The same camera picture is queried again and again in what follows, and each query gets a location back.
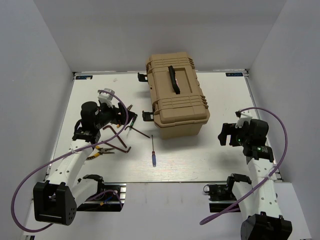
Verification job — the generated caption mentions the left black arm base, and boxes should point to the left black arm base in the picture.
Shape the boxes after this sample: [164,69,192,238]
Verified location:
[77,174,127,212]

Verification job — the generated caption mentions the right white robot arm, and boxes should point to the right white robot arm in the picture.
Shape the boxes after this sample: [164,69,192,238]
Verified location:
[218,119,293,240]

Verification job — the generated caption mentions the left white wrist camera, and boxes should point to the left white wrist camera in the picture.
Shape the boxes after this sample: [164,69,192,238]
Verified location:
[97,88,115,108]

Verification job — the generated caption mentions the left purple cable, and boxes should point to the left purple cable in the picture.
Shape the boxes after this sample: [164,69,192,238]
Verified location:
[13,91,130,232]

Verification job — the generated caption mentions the long brown hex key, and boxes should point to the long brown hex key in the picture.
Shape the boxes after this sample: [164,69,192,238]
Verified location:
[124,126,151,139]

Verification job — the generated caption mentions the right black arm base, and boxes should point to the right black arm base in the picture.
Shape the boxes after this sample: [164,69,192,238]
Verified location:
[203,173,252,213]

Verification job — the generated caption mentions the black toolbox latch far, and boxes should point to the black toolbox latch far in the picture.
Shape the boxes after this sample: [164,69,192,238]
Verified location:
[137,72,148,83]

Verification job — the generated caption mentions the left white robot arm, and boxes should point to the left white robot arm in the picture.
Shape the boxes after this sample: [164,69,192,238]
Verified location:
[33,101,129,226]

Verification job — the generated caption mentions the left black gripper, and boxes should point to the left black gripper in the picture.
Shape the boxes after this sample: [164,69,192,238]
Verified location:
[94,100,135,129]

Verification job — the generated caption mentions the large brown hex key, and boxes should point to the large brown hex key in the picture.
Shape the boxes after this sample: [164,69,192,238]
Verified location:
[102,125,131,154]

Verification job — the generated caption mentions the black toolbox latch near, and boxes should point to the black toolbox latch near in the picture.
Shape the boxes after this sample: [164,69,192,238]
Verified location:
[142,110,154,122]

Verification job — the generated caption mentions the tan plastic toolbox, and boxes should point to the tan plastic toolbox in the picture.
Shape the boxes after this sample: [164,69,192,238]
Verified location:
[146,52,210,140]

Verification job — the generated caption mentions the black toolbox latch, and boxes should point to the black toolbox latch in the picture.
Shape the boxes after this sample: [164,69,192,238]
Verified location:
[137,72,148,83]
[142,110,154,122]

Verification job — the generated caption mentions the black toolbox handle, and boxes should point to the black toolbox handle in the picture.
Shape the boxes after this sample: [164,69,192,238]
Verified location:
[168,65,181,95]

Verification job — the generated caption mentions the yellow handled needle-nose pliers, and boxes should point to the yellow handled needle-nose pliers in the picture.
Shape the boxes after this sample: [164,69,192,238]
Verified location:
[86,146,114,161]

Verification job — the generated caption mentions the green black precision screwdriver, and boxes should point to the green black precision screwdriver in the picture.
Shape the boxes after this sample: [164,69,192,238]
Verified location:
[126,114,138,138]

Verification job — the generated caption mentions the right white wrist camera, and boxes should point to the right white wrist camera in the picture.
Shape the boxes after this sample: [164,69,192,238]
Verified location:
[235,110,253,129]

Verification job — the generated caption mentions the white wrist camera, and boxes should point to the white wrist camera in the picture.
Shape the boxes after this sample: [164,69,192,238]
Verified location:
[235,110,253,129]
[97,88,115,108]

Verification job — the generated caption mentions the blue red handled screwdriver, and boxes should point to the blue red handled screwdriver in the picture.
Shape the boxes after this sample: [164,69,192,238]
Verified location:
[151,135,157,167]

